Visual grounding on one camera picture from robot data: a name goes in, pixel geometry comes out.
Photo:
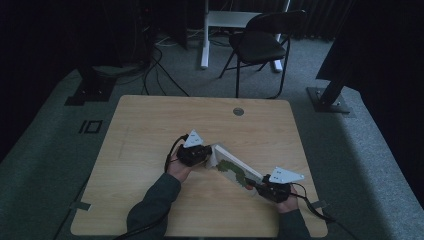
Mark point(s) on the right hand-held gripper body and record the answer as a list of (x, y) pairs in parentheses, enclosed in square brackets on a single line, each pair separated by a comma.
[(285, 176)]

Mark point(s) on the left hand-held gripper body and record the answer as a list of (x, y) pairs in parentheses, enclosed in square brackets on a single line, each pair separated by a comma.
[(193, 151)]

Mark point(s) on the white caterpillar picture book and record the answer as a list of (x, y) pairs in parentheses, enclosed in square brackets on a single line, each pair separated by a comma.
[(238, 168)]

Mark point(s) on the person's left hand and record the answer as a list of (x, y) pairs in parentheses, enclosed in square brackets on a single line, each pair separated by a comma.
[(178, 171)]

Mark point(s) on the person's right hand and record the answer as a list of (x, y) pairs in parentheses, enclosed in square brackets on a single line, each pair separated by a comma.
[(288, 205)]

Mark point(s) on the grey tape strip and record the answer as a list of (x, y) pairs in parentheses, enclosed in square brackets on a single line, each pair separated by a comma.
[(319, 204), (80, 206)]

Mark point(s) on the round grey table grommet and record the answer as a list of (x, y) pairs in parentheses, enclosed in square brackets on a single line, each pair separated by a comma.
[(238, 111)]

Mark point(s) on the black slanted stand with base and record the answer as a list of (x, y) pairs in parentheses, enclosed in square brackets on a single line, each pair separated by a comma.
[(328, 100)]

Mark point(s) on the black folding chair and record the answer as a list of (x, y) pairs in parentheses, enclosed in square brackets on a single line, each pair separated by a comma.
[(260, 46)]

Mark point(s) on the black stand with square base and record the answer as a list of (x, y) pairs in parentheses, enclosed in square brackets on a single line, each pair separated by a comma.
[(91, 88)]

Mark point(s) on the white desk frame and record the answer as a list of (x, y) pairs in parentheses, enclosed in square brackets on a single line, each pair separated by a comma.
[(205, 50)]

